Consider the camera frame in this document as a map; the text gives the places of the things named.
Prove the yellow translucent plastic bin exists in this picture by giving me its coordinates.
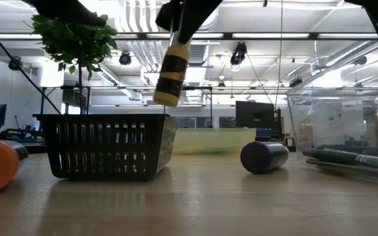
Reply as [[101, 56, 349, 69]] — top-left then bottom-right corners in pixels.
[[172, 127, 257, 157]]

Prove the clear plastic bin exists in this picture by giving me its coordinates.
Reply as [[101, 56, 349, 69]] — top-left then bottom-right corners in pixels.
[[285, 28, 378, 189]]

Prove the blue paint bottle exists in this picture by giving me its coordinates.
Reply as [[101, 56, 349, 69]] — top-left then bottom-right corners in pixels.
[[240, 140, 290, 175]]

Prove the yellow paint bottle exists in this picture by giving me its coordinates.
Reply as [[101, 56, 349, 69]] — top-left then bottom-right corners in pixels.
[[152, 31, 192, 108]]

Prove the black overhead crossbeam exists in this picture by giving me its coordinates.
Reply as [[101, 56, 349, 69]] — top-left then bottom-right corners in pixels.
[[0, 31, 378, 41]]

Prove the black slotted plastic basket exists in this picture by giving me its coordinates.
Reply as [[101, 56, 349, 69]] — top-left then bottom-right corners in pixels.
[[33, 113, 179, 182]]

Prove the black background gantry frame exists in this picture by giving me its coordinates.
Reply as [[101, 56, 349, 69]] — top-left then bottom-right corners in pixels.
[[175, 86, 213, 129]]

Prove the black ceiling spotlight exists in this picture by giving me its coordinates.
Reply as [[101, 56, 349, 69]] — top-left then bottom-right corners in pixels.
[[118, 51, 133, 66], [8, 55, 23, 71], [230, 41, 248, 66]]

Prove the green artificial plant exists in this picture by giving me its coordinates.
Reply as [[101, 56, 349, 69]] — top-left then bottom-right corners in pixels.
[[31, 13, 118, 115]]

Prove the silver ventilation duct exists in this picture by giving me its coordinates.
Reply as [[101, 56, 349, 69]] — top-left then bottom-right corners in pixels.
[[188, 0, 221, 66]]

